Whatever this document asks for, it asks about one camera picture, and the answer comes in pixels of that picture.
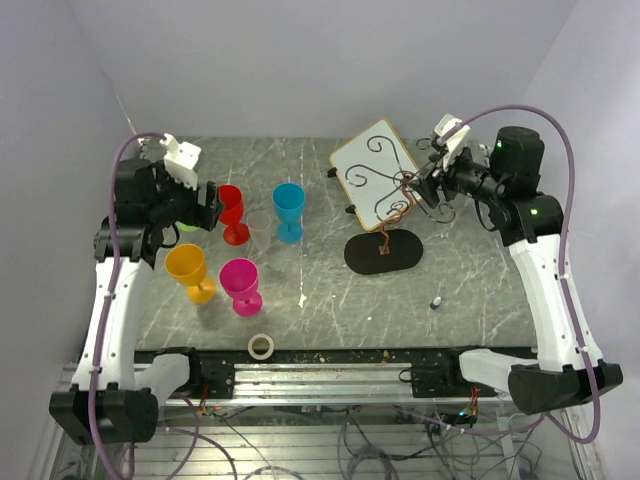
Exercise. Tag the aluminium front mounting rail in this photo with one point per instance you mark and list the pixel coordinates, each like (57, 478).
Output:
(298, 378)

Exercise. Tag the yellow framed whiteboard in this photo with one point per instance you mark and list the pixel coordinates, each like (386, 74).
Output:
(369, 168)

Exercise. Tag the small white blue cap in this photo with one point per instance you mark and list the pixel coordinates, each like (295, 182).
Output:
(435, 303)

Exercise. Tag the copper wire wine glass rack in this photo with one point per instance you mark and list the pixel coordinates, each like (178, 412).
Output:
(387, 248)

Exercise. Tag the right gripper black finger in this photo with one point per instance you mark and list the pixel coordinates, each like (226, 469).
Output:
(408, 176)
(426, 187)

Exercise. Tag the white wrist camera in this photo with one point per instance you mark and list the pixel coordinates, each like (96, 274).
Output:
(450, 136)
(180, 160)

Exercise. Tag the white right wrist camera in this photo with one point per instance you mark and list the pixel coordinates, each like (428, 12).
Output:
(450, 136)

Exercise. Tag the green plastic wine glass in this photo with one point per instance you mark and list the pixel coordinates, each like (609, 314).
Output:
(186, 228)

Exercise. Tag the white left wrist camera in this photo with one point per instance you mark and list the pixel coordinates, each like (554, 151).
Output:
(180, 160)

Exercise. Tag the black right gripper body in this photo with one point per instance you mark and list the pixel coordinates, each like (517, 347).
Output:
(462, 175)

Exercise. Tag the orange plastic wine glass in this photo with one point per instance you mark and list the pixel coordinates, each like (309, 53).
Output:
(187, 265)

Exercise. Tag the pink plastic wine glass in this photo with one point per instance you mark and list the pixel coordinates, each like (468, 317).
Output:
(240, 280)

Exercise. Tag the red plastic wine glass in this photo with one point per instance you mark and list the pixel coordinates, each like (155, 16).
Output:
(236, 231)

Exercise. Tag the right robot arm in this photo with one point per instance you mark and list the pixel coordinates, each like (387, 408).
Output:
(569, 368)

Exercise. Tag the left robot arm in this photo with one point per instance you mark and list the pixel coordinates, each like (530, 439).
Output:
(107, 393)

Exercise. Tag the masking tape roll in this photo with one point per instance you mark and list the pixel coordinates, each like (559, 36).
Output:
(261, 347)

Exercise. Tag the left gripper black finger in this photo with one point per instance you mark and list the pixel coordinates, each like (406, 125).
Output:
(209, 214)
(207, 193)

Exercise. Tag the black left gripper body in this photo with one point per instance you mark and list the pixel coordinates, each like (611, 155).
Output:
(177, 201)

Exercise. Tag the blue plastic wine glass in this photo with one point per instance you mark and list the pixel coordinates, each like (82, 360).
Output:
(289, 202)

